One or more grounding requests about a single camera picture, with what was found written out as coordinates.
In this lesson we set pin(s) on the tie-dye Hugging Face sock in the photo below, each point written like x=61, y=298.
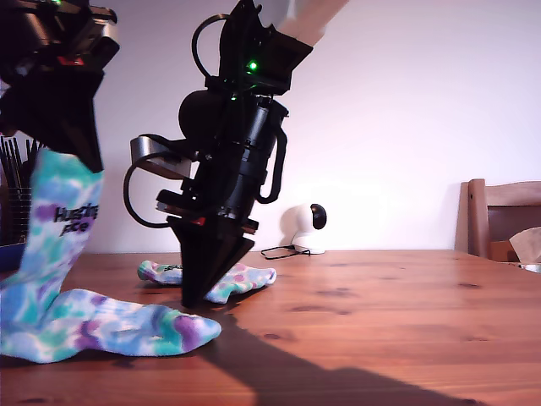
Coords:
x=105, y=330
x=249, y=279

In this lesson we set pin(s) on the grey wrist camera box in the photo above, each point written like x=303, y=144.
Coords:
x=105, y=31
x=148, y=148

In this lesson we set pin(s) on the black chopstick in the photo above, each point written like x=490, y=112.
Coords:
x=33, y=146
x=11, y=162
x=29, y=150
x=18, y=156
x=5, y=160

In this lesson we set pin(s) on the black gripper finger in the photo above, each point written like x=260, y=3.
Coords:
x=91, y=110
x=38, y=110
x=234, y=254
x=198, y=262

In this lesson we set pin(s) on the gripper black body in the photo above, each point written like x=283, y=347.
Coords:
x=224, y=190

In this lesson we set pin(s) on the dark blue container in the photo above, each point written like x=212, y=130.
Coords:
x=8, y=258

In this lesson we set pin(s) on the white round security camera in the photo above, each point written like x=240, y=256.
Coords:
x=302, y=224

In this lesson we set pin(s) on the brown wooden chair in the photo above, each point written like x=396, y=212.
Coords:
x=477, y=220

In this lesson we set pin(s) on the grey tissue box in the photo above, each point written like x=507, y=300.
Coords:
x=531, y=268

